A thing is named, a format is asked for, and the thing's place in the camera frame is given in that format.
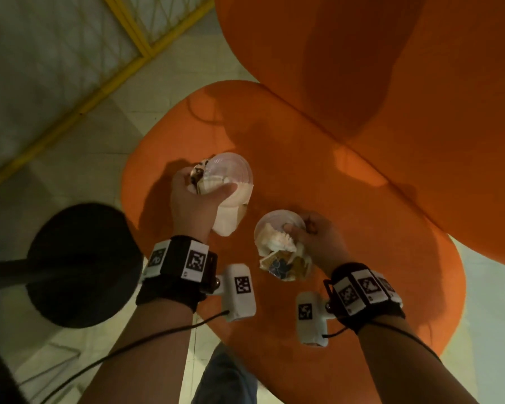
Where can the person's left hand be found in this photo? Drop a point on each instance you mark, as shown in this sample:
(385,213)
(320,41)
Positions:
(189,210)

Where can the person's right hand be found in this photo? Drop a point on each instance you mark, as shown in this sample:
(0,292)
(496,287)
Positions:
(324,246)

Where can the person's right fingers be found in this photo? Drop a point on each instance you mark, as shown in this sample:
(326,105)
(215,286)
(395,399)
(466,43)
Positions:
(309,227)

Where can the person's left thumb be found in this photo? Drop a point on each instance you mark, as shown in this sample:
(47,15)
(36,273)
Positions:
(223,192)

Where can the white plastic cup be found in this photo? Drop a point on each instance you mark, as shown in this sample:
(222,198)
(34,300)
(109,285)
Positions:
(233,172)

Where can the clear plastic cup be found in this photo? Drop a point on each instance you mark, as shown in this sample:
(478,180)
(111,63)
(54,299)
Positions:
(273,220)

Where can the printed wrapper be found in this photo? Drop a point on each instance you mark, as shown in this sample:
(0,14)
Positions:
(284,265)

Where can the person's right forearm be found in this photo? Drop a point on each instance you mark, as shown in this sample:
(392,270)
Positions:
(404,366)

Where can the person's left forearm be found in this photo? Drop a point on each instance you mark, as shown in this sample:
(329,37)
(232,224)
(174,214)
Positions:
(151,357)

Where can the black wrist band with markers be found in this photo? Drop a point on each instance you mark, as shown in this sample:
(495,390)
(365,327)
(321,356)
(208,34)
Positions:
(364,298)
(174,273)

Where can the black round stool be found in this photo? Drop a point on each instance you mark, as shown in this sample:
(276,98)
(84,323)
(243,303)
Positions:
(84,265)

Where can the yellow metal fence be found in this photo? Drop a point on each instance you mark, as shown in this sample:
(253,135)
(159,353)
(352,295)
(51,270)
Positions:
(122,71)

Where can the person's blue jeans leg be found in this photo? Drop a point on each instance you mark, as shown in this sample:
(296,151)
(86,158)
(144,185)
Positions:
(223,378)

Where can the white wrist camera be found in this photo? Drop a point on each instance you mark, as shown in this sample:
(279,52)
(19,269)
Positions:
(240,294)
(311,319)

